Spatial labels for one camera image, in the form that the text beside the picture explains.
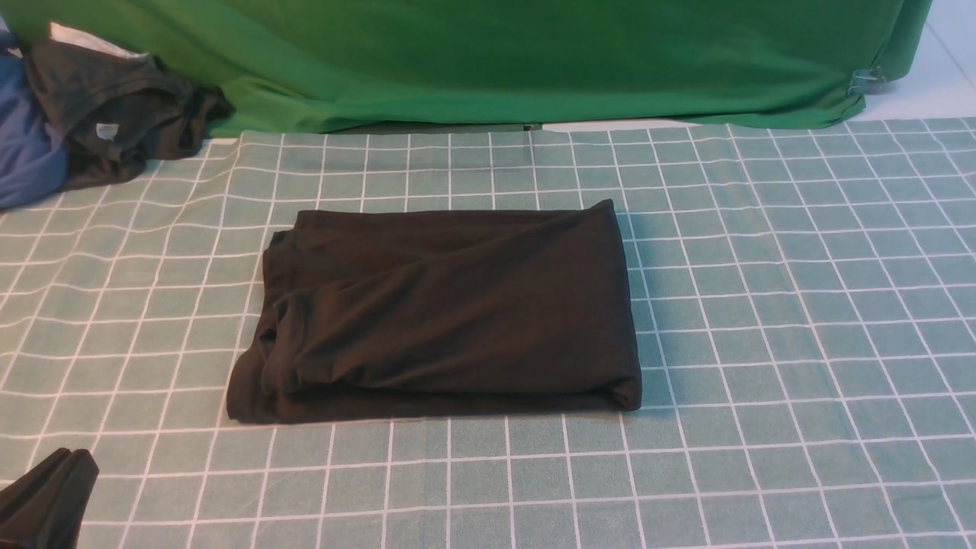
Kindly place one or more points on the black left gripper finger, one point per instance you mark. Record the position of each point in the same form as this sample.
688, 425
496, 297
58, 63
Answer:
45, 507

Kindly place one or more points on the dark gray long-sleeve top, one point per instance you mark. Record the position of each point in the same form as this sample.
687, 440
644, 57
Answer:
439, 313

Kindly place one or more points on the blue crumpled garment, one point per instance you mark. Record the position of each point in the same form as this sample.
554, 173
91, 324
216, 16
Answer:
34, 163

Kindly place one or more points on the dark gray crumpled garment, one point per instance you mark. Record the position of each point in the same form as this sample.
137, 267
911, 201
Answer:
115, 114

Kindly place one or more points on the white crumpled cloth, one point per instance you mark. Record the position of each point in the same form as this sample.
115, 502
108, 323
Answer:
80, 38

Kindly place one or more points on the green backdrop cloth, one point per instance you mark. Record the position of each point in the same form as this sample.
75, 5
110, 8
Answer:
322, 66

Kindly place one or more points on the green checkered tablecloth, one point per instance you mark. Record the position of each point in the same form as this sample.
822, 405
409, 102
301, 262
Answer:
805, 310

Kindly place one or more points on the metal binder clip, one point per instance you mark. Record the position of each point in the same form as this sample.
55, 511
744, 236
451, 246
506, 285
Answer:
867, 82

